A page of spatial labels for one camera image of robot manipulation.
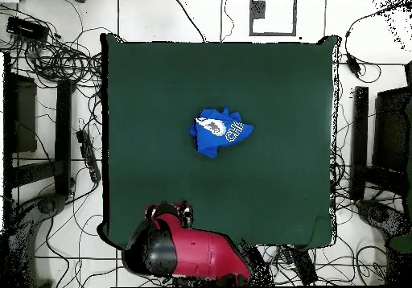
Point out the dark grey square block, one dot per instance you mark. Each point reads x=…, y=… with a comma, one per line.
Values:
x=258, y=9

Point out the long black power strip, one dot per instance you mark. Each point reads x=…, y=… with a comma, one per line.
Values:
x=304, y=265

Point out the blue printed shirt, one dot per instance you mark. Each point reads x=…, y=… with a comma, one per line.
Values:
x=209, y=143

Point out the grey square floor frame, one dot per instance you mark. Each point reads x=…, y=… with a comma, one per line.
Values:
x=273, y=34

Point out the black metal frame stand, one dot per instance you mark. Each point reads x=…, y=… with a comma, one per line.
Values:
x=360, y=140
x=62, y=124

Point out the black electronics box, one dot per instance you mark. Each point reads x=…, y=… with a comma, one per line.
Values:
x=27, y=29

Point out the black power adapter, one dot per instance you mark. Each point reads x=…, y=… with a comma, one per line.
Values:
x=353, y=64

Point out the grey pedestal leg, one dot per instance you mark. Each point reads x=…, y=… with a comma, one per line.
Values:
x=379, y=215
x=45, y=204

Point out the dark green table cloth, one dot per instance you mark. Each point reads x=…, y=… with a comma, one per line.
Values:
x=161, y=91

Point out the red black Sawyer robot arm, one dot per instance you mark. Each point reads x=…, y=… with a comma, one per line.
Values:
x=199, y=249

